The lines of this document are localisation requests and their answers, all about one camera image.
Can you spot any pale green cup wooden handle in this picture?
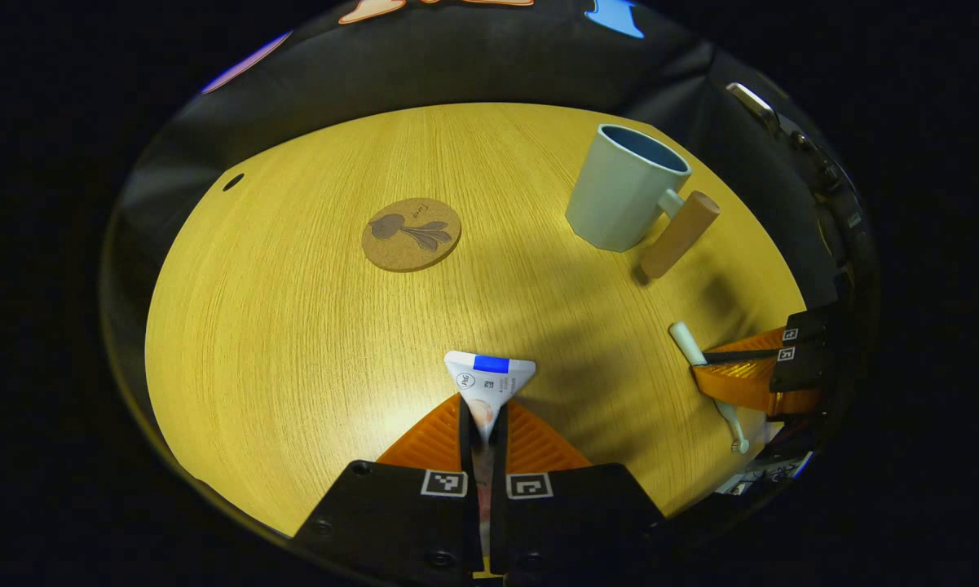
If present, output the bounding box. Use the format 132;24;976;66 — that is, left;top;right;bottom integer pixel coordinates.
565;124;721;280

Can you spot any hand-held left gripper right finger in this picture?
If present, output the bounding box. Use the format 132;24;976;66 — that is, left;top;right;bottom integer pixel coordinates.
489;398;669;583

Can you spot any white toothpaste tube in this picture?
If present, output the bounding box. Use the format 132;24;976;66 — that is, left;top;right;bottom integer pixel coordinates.
443;351;537;572

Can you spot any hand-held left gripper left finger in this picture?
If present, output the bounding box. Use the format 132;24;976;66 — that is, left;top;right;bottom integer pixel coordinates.
293;395;486;587

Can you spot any pale green toothbrush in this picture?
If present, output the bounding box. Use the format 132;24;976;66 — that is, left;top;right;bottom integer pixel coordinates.
669;321;751;454

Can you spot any round cork coaster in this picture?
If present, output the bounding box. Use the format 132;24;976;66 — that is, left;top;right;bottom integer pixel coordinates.
362;197;462;272

